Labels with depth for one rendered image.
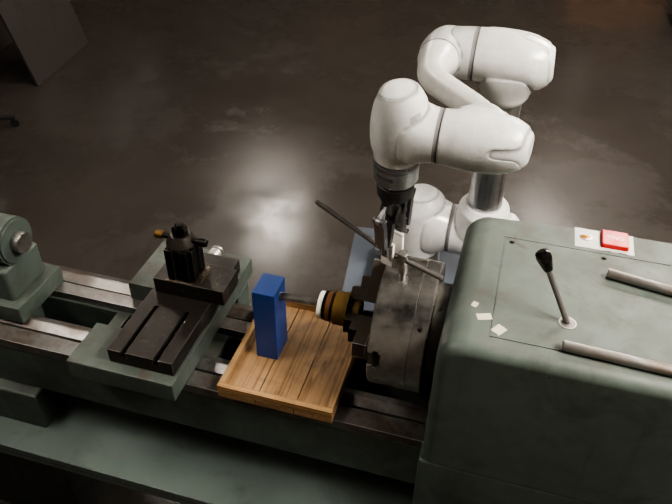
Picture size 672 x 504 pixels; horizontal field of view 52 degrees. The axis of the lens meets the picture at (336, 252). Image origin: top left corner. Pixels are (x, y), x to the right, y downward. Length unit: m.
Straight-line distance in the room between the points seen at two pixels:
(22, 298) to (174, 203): 2.05
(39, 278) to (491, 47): 1.41
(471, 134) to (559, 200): 3.02
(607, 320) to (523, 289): 0.18
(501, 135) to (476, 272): 0.43
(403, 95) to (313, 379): 0.85
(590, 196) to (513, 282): 2.81
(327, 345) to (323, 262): 1.69
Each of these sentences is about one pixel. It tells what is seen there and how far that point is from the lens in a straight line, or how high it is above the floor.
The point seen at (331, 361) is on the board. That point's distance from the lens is 1.82.
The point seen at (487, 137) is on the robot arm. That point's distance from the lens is 1.22.
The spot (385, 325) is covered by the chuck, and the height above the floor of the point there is 1.18.
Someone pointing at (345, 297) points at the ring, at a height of 1.12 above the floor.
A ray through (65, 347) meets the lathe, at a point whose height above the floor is 0.87.
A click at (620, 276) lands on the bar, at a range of 1.61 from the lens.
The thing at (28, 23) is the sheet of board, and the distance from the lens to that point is 5.83.
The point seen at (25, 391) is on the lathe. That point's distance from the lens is 2.20.
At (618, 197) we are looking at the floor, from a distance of 4.38.
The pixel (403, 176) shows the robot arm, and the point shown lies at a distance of 1.30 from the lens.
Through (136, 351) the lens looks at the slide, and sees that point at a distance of 1.79.
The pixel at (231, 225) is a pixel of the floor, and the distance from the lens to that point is 3.82.
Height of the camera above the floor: 2.23
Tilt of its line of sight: 38 degrees down
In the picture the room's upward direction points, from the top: 1 degrees clockwise
